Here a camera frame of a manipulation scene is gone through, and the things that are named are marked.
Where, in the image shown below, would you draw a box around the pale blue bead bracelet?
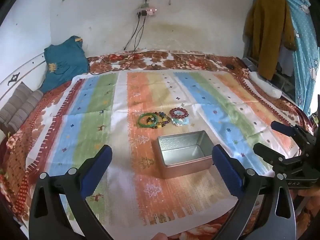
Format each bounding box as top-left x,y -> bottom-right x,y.
171,117 -> 190,127

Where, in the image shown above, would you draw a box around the grey striped pillow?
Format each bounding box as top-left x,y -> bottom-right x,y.
0,81 -> 44,133

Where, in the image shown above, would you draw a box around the striped colourful mat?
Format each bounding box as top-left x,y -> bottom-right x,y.
26,70 -> 302,237

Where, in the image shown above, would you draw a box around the grey metal frame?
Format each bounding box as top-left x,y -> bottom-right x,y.
241,57 -> 258,70

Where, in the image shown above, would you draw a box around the blue dotted curtain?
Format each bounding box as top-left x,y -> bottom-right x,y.
275,0 -> 320,115

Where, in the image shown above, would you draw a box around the red bead bracelet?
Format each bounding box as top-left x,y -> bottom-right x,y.
169,107 -> 189,118

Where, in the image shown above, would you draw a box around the teal garment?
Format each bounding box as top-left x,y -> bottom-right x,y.
40,35 -> 90,93

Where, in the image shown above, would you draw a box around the black charging cable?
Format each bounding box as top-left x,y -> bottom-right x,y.
123,15 -> 140,52
90,15 -> 147,75

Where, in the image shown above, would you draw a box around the mustard jacket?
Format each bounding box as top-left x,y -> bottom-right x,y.
244,0 -> 297,80

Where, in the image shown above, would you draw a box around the white rolled cloth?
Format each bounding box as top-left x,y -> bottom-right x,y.
249,71 -> 282,99

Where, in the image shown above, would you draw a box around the silver metal tin box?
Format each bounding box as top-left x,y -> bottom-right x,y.
157,130 -> 215,180

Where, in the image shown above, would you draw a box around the person's right hand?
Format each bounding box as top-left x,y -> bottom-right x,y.
297,189 -> 320,200

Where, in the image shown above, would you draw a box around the white power strip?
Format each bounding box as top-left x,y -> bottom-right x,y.
136,7 -> 158,17

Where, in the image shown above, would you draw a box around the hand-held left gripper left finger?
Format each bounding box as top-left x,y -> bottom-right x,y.
29,144 -> 113,240

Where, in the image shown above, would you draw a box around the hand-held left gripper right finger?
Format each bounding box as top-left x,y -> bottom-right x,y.
211,144 -> 297,240

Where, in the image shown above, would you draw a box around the green jade bangle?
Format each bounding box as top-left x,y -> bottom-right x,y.
138,113 -> 158,129

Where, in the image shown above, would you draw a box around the pale grey garment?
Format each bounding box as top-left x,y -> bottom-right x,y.
277,45 -> 297,78

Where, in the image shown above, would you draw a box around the yellow brown bead bracelet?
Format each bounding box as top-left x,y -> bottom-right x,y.
150,111 -> 172,128

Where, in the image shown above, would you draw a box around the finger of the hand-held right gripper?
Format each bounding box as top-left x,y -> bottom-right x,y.
253,142 -> 304,173
271,120 -> 320,148

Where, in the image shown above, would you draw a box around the white bed headboard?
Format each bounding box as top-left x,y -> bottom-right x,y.
0,52 -> 48,100

